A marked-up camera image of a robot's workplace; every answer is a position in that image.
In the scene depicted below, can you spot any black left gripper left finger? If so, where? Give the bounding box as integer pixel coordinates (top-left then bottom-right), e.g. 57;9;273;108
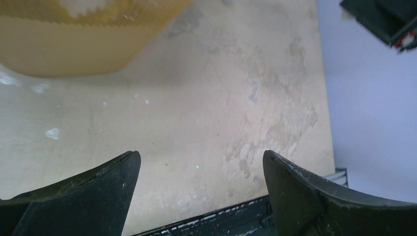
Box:
0;151;141;236

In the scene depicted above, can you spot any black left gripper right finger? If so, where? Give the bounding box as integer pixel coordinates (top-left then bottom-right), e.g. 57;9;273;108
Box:
263;150;417;236

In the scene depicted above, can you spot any yellow plastic bin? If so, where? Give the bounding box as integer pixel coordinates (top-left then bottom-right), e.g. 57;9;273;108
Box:
0;0;189;77

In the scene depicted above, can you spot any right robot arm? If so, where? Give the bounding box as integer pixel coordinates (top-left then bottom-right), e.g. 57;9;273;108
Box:
339;0;417;53

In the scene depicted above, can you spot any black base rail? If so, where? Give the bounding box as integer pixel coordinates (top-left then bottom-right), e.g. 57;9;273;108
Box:
139;195;278;236

